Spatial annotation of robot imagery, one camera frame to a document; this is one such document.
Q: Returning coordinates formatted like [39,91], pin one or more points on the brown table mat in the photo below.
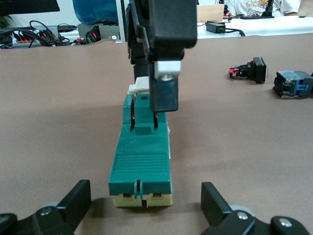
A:
[49,122]

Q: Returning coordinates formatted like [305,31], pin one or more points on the person in white shirt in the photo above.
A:
[254,6]

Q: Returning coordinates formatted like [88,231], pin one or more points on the flat black keyboard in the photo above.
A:
[256,17]

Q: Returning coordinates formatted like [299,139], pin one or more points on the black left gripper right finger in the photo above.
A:
[220,213]

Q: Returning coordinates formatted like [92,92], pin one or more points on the light wooden box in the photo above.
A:
[210,13]

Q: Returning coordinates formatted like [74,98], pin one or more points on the green plant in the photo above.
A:
[4,22]

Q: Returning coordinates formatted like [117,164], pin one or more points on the grey power strip red switches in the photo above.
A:
[24,39]

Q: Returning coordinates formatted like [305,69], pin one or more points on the blue chair back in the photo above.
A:
[95,11]

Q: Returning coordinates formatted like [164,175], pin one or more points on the white desk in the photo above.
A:
[274,27]

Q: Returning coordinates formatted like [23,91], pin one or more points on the aluminium profile post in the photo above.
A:
[121,22]

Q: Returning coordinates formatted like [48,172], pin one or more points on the grey metal box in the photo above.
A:
[107,31]

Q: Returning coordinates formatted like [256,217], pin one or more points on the black power adapter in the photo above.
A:
[215,27]

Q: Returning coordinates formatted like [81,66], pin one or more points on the green push button blue block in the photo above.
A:
[291,84]

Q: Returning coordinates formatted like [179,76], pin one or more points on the black square button red terminals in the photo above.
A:
[259,71]

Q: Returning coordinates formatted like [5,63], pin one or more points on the black computer monitor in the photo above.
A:
[27,5]

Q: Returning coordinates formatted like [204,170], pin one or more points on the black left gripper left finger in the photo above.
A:
[71,208]

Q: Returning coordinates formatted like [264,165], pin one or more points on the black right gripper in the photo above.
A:
[171,22]

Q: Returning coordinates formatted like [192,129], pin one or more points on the green load switch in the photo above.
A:
[141,156]

